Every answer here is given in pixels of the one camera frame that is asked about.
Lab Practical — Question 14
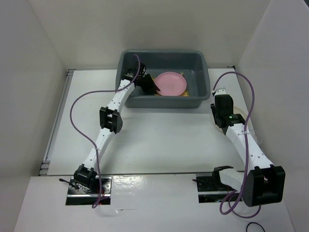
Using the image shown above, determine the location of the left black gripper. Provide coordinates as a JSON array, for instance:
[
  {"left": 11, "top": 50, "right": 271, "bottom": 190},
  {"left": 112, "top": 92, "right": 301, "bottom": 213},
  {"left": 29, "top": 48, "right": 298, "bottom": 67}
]
[{"left": 137, "top": 74, "right": 160, "bottom": 95}]

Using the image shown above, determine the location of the pink plastic plate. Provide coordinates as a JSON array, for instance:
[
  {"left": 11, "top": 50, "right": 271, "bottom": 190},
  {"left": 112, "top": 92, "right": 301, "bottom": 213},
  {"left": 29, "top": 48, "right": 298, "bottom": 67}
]
[{"left": 154, "top": 71, "right": 188, "bottom": 97}]

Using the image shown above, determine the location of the yellow bamboo mat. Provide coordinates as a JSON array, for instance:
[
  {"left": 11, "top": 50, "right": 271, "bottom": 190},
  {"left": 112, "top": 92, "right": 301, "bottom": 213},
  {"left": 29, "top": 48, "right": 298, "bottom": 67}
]
[{"left": 154, "top": 72, "right": 189, "bottom": 97}]

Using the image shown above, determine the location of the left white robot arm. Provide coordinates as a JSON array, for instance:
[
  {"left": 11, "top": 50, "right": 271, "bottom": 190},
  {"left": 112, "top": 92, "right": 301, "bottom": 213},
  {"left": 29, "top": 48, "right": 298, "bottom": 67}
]
[{"left": 70, "top": 61, "right": 159, "bottom": 193}]

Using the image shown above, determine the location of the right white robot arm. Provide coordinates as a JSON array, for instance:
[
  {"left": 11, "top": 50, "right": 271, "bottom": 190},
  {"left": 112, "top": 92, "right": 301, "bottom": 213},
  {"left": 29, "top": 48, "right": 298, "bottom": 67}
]
[{"left": 211, "top": 91, "right": 285, "bottom": 207}]

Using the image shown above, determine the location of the grey plastic bin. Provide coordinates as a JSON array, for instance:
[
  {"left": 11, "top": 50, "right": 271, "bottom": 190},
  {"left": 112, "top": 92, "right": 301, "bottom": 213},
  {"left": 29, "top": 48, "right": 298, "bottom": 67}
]
[{"left": 115, "top": 49, "right": 211, "bottom": 109}]

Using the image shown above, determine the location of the white bowl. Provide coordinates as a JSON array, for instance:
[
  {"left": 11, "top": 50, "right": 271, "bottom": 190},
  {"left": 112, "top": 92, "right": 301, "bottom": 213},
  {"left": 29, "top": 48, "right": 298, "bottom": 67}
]
[{"left": 217, "top": 106, "right": 254, "bottom": 136}]

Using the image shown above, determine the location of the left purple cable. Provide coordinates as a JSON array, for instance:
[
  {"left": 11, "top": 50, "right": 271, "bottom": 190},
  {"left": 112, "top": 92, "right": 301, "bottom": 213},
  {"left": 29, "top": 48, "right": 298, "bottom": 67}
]
[{"left": 69, "top": 54, "right": 141, "bottom": 208}]

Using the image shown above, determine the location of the purple cable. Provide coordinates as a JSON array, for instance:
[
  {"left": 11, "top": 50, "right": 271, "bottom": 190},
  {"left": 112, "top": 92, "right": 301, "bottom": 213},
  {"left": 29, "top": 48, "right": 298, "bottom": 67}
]
[
  {"left": 212, "top": 71, "right": 261, "bottom": 219},
  {"left": 69, "top": 54, "right": 141, "bottom": 208}
]

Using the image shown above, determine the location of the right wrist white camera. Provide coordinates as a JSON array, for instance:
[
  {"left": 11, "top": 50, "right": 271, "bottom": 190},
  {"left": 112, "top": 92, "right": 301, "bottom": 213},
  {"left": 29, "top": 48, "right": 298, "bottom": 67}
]
[{"left": 212, "top": 88, "right": 226, "bottom": 97}]

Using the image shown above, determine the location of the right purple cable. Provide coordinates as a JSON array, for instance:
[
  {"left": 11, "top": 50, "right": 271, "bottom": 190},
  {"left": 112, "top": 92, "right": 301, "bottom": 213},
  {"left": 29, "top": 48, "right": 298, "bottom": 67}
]
[{"left": 212, "top": 71, "right": 261, "bottom": 219}]

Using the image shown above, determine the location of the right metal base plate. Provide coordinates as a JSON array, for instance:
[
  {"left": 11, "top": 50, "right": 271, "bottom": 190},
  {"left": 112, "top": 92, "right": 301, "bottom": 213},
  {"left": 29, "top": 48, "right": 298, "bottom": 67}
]
[{"left": 192, "top": 173, "right": 234, "bottom": 203}]

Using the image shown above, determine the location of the metal base plate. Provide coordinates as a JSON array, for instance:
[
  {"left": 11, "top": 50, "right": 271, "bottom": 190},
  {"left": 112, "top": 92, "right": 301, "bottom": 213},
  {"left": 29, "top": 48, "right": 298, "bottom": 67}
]
[
  {"left": 65, "top": 175, "right": 113, "bottom": 206},
  {"left": 192, "top": 173, "right": 234, "bottom": 203}
]

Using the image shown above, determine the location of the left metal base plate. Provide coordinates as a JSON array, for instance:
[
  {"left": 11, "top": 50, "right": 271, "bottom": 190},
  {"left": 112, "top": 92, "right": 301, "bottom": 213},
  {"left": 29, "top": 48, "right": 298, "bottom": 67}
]
[{"left": 65, "top": 175, "right": 113, "bottom": 206}]

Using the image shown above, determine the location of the aluminium table edge rail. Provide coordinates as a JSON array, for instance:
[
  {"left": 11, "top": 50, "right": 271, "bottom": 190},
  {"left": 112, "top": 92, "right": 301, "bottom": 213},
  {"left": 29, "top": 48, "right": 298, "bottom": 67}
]
[{"left": 38, "top": 69, "right": 75, "bottom": 176}]

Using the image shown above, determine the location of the black cable loop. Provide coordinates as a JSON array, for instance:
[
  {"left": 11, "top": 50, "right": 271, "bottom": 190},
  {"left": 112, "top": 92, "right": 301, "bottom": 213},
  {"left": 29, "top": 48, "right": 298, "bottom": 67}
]
[{"left": 246, "top": 222, "right": 266, "bottom": 232}]

